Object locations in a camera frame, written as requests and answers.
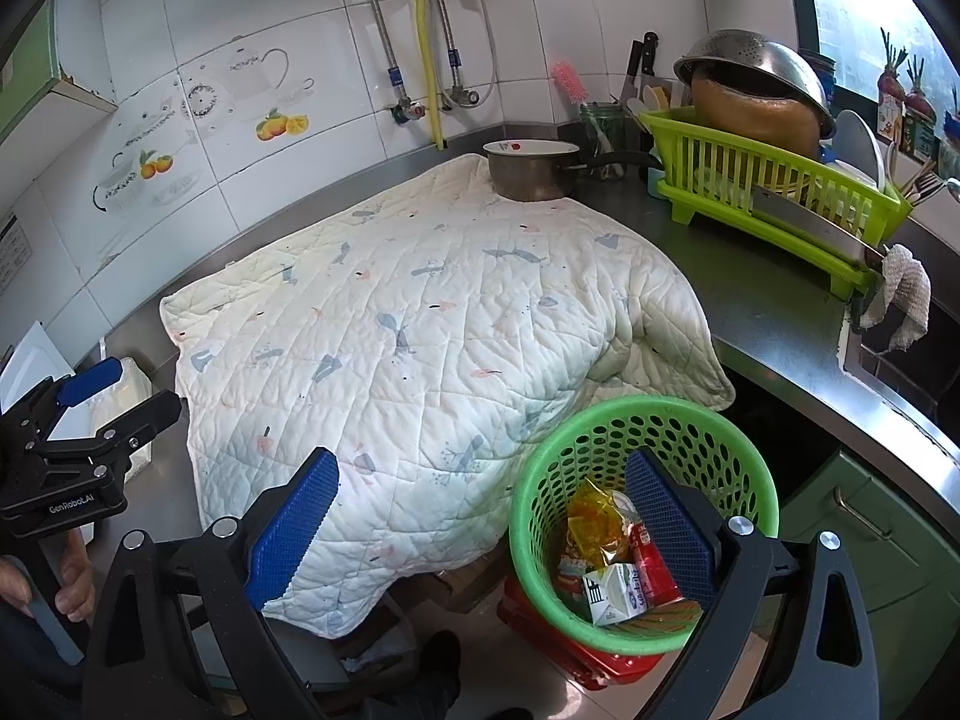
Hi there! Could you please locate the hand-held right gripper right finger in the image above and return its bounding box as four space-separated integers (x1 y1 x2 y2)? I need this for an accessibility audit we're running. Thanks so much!
622 450 880 720

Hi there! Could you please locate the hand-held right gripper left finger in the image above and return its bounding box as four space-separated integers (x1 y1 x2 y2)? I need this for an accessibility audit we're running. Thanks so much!
81 446 342 720

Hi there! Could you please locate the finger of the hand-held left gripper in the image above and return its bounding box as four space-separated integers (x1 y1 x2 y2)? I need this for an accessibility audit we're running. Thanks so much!
0 358 125 440
30 388 185 475

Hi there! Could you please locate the red soda can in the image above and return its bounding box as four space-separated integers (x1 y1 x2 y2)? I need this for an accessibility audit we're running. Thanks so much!
630 525 683 605

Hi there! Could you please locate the yellow snack wrapper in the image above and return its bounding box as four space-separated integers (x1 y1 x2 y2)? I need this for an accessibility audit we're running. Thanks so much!
566 480 638 571

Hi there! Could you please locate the white milk carton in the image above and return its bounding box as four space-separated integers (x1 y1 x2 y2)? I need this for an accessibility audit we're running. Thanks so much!
583 562 650 627

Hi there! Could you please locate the red snack cup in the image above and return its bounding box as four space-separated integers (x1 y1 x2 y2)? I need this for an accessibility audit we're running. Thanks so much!
556 551 601 605

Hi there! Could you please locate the green plastic basket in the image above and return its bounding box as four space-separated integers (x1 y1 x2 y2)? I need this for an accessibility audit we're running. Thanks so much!
508 395 781 653

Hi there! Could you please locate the person's left hand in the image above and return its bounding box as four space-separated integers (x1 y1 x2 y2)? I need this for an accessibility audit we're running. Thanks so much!
0 540 98 620

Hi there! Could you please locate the red plastic stool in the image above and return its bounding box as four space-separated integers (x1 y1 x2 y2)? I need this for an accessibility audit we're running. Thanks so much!
496 577 668 691

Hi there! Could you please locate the person's black shoe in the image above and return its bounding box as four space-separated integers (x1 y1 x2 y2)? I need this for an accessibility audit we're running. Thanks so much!
416 630 464 707

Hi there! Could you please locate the green cabinet door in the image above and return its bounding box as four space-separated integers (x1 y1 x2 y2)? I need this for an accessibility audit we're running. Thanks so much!
780 450 960 720

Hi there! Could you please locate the white quilted blanket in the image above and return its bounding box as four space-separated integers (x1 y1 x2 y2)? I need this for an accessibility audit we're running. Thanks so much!
159 152 736 640

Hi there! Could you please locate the steel sink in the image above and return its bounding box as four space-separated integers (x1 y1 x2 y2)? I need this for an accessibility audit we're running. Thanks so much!
844 300 960 428

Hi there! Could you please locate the white rag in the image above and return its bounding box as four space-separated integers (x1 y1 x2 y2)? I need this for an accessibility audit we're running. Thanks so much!
859 244 932 353

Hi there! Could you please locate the steel cleaver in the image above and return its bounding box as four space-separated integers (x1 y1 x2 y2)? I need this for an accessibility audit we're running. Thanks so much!
750 187 886 271

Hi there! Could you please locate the green dish rack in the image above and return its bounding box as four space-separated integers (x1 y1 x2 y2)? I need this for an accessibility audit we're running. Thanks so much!
637 106 905 297

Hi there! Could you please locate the metal saucepan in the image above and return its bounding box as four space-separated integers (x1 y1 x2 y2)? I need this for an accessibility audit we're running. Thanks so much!
482 139 665 203

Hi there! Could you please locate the green glass jar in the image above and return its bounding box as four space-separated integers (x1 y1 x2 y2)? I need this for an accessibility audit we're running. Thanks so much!
579 101 638 182

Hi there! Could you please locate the brown clay pot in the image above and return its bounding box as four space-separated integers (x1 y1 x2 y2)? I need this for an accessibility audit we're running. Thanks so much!
690 67 822 162

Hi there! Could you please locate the white plate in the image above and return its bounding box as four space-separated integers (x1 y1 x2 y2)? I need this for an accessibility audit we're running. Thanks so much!
832 109 886 188

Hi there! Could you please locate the pink bottle brush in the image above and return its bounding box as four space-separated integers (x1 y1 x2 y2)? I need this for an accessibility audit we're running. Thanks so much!
551 61 612 158

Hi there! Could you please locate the steel colander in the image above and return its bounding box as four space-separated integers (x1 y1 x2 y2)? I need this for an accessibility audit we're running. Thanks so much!
673 30 837 140

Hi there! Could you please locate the sprouting bulb plant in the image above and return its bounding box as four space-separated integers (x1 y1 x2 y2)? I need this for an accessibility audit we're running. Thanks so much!
904 54 938 121
877 28 908 102

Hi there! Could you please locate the green wall cabinet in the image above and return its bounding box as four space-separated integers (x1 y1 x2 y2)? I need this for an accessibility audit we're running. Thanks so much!
0 0 117 158

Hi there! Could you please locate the braided metal hose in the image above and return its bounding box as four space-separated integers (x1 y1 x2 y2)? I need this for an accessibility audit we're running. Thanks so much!
431 0 481 110
330 0 410 110

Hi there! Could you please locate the black handled knife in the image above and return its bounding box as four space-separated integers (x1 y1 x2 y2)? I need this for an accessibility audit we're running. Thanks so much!
626 31 659 91

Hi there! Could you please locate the yellow hose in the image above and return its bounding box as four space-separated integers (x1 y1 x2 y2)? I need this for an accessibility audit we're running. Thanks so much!
416 0 445 151

